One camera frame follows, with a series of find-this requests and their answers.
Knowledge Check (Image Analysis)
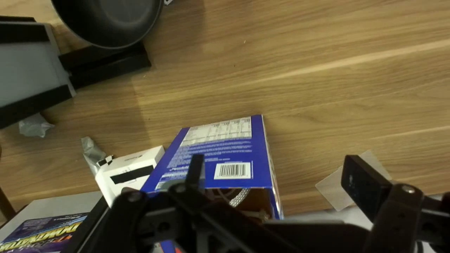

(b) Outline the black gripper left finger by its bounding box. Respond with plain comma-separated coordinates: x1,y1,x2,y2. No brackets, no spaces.
89,154,293,253

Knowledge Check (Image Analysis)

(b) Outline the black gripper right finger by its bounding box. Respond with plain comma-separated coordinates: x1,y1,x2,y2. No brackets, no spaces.
341,154,450,253

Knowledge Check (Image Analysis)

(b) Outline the small white product box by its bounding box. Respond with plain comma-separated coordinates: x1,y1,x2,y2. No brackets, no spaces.
95,145,168,209

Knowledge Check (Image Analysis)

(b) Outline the blue cardboard box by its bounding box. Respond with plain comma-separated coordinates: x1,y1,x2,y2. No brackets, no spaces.
140,114,286,253

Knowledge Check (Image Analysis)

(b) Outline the grey battery with Dominator label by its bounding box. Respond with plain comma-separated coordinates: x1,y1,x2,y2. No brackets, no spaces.
0,190,112,253

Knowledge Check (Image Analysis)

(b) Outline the large grey black battery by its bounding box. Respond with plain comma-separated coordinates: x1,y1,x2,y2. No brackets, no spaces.
0,16,78,131

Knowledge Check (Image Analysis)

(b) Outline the black frying pan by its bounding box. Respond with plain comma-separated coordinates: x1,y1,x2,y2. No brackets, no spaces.
50,0,167,91

